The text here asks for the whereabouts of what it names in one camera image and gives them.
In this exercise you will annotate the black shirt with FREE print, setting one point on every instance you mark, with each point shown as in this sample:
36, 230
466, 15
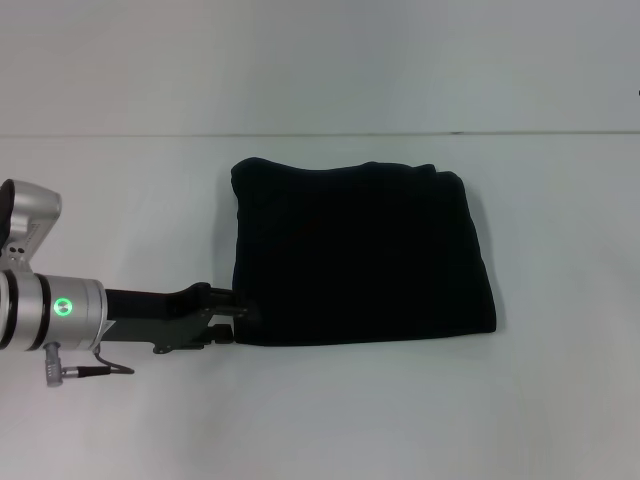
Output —
360, 255

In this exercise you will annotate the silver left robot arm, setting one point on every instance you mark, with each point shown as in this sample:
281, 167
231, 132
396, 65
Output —
45, 300

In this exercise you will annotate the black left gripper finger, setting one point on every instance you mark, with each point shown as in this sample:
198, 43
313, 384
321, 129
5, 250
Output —
232, 305
224, 335

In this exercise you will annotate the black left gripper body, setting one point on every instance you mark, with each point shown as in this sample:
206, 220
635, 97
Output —
160, 315

